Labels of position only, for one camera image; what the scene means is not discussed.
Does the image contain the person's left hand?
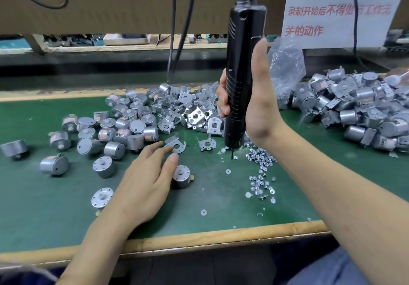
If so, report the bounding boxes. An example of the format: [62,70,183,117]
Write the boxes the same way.
[105,141,181,231]

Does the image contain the person's right hand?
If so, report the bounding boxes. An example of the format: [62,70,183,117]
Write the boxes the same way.
[216,37,285,148]

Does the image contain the silver round motor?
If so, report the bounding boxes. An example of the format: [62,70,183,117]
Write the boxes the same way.
[171,165,194,189]

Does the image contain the pile of silver motors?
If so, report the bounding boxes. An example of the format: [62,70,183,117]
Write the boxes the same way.
[0,86,161,209]

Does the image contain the black electric screwdriver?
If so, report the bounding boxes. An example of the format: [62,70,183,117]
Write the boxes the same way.
[222,0,268,160]

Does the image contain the pile of metal brackets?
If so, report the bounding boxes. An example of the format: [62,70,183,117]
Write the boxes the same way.
[124,82,225,153]

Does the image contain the pile of assembled motors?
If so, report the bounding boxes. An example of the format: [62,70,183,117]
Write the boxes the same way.
[294,66,409,158]

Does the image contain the person's left forearm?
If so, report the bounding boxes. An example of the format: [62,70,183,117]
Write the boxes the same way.
[56,214,144,285]

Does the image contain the person's right forearm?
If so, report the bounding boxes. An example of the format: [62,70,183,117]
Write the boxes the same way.
[262,122,409,285]

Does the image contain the small clear plastic bag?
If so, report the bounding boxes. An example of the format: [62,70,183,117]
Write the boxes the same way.
[268,35,306,110]

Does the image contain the scatter of small silver screws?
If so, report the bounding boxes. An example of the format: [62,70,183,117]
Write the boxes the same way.
[201,144,279,218]

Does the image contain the green bench mat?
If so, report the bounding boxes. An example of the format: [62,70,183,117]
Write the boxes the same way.
[0,88,409,253]

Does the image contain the white paper sign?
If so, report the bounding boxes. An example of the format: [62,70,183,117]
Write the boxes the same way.
[281,0,409,50]

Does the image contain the brown back panel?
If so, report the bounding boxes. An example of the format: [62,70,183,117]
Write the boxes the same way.
[0,0,291,36]

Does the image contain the grey blue trousers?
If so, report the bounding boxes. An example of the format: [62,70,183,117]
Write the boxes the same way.
[288,246,372,285]

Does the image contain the black hanging cable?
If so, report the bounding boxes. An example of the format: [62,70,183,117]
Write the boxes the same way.
[171,0,199,81]
[166,0,177,81]

